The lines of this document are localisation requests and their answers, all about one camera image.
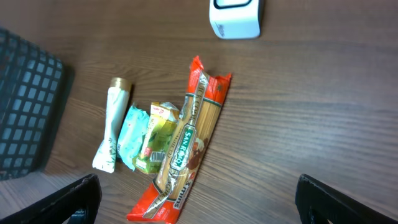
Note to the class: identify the orange spaghetti packet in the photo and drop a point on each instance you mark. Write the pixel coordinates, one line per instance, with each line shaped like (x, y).
(165, 197)

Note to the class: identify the white tube gold cap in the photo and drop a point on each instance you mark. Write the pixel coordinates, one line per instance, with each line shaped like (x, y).
(117, 101)

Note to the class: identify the teal tissue packet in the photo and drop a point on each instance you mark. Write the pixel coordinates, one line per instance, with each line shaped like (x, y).
(132, 135)

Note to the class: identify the white barcode scanner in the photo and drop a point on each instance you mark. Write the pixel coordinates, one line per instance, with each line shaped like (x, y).
(239, 19)

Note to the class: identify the grey plastic mesh basket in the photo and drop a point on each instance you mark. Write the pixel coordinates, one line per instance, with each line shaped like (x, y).
(33, 95)

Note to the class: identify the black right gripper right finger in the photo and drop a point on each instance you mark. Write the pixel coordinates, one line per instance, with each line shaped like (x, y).
(319, 203)

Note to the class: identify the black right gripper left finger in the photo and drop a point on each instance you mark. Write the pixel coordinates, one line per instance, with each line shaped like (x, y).
(76, 203)

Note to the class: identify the green snack packet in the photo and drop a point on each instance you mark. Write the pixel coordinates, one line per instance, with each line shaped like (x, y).
(163, 120)

